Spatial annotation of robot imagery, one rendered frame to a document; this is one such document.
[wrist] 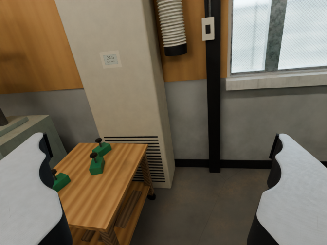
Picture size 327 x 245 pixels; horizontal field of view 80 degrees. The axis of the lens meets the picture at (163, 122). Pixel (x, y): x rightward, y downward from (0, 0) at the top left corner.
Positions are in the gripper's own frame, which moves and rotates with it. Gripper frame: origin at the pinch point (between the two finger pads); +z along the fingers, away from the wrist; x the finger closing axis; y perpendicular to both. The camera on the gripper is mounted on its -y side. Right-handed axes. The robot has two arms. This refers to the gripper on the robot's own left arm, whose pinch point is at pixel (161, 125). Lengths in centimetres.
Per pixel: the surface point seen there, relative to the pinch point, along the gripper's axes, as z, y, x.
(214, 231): 72, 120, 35
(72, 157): 99, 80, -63
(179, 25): 122, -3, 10
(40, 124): 130, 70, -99
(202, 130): 137, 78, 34
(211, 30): 124, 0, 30
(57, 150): 134, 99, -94
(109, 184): 70, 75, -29
